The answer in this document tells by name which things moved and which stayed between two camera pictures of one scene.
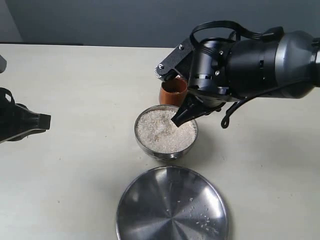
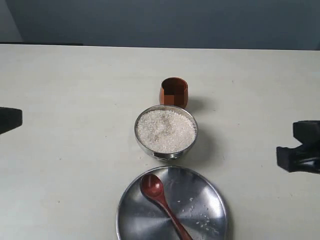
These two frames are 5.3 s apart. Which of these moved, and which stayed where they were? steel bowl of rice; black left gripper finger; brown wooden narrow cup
Moved: black left gripper finger
Stayed: steel bowl of rice; brown wooden narrow cup
